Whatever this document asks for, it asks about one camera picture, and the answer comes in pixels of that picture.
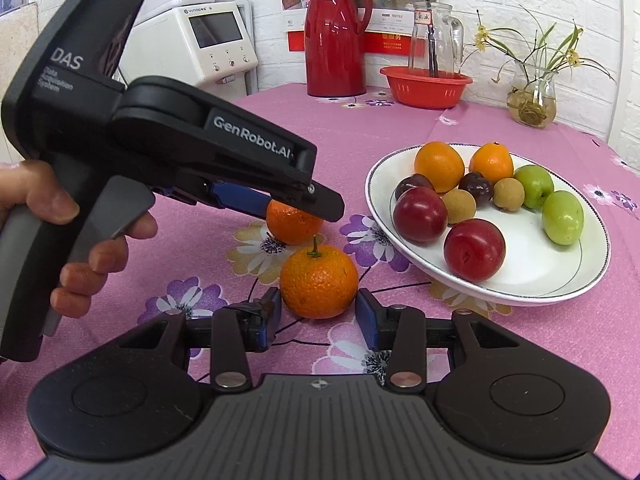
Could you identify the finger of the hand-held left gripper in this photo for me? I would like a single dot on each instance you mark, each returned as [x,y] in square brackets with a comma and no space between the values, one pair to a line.
[240,197]
[325,205]

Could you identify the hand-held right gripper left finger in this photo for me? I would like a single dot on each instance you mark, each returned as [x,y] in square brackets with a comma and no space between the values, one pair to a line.
[272,317]

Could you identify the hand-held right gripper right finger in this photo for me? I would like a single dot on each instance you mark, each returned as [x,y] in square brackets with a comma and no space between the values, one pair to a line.
[367,320]

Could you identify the stemmed orange tangerine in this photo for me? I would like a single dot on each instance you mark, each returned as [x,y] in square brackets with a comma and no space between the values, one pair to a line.
[320,285]

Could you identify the dark purple plum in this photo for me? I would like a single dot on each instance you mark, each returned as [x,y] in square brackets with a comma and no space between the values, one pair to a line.
[476,188]
[411,182]

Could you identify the red plum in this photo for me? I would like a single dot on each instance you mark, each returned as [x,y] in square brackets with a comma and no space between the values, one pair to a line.
[474,251]
[420,216]

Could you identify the brown kiwi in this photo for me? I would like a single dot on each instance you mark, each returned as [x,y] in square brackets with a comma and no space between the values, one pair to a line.
[459,207]
[508,195]

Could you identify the white plate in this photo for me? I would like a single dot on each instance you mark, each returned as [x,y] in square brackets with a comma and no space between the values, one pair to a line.
[525,280]

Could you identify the smooth orange with nub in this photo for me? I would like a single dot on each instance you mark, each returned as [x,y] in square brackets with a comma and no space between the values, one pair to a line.
[492,164]

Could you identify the green jujube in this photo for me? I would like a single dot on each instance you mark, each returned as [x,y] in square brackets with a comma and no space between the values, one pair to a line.
[534,186]
[563,218]

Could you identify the person's left hand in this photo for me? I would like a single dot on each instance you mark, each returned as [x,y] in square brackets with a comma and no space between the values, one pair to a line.
[45,190]

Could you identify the pink floral tablecloth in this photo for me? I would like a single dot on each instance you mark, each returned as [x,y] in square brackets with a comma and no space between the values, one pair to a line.
[200,260]

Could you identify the white appliance with screen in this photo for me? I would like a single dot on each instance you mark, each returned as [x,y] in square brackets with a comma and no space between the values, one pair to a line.
[220,35]

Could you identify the red plastic basket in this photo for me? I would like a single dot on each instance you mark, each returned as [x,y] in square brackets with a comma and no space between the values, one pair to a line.
[425,91]

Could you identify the red thermos jug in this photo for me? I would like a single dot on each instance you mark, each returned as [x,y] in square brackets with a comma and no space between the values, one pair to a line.
[332,45]

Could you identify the dark stick in pitcher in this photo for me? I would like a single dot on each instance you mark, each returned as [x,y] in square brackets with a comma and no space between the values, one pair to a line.
[432,52]

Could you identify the glass pitcher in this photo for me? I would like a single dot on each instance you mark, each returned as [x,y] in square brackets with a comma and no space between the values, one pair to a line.
[445,40]

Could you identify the glass vase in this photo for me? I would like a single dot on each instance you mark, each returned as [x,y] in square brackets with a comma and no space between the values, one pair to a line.
[531,102]

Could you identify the green flowering plant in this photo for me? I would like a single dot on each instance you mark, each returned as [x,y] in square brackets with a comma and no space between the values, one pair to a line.
[545,55]

